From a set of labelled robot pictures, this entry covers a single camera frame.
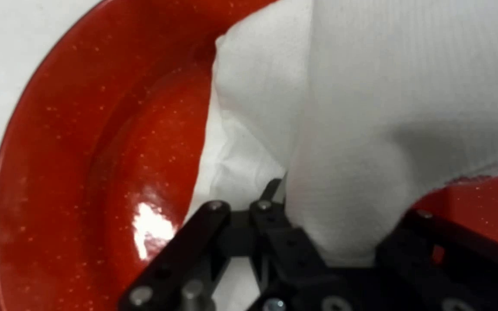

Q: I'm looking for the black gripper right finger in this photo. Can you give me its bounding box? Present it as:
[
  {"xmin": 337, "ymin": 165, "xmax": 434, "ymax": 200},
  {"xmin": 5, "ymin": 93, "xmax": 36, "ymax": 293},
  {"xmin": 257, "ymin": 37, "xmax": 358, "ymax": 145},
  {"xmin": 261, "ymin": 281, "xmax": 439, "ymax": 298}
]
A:
[{"xmin": 375, "ymin": 207, "xmax": 498, "ymax": 311}]

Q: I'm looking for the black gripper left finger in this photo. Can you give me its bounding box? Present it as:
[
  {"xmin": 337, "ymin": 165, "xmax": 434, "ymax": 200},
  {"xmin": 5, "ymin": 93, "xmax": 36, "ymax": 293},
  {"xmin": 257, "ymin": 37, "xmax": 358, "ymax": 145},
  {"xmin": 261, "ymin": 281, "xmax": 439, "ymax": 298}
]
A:
[{"xmin": 117, "ymin": 177, "xmax": 354, "ymax": 311}]

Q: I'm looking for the white cloth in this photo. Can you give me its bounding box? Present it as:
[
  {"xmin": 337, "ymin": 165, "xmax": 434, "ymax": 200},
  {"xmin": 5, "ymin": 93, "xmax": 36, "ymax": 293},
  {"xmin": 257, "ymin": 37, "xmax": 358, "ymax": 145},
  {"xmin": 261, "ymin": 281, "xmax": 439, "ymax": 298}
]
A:
[{"xmin": 187, "ymin": 0, "xmax": 498, "ymax": 272}]

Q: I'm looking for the red plate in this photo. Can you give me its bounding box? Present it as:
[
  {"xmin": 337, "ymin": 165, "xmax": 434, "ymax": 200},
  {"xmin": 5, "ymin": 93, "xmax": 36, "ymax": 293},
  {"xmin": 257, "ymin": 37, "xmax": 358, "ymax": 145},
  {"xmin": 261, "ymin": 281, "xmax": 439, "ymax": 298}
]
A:
[{"xmin": 0, "ymin": 0, "xmax": 498, "ymax": 311}]

